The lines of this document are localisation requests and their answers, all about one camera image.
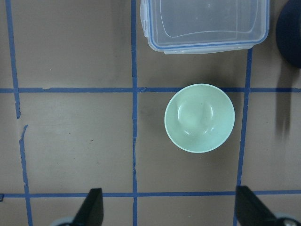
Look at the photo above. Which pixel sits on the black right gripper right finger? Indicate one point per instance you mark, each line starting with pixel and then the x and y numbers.
pixel 250 210

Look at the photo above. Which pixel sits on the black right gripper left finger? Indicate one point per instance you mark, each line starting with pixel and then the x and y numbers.
pixel 91 212

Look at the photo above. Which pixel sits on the light green bowl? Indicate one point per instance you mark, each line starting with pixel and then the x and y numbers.
pixel 199 118

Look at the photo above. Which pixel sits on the dark blue saucepan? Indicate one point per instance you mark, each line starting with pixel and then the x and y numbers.
pixel 288 32

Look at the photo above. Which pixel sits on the clear plastic food container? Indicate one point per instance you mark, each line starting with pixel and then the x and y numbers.
pixel 204 26

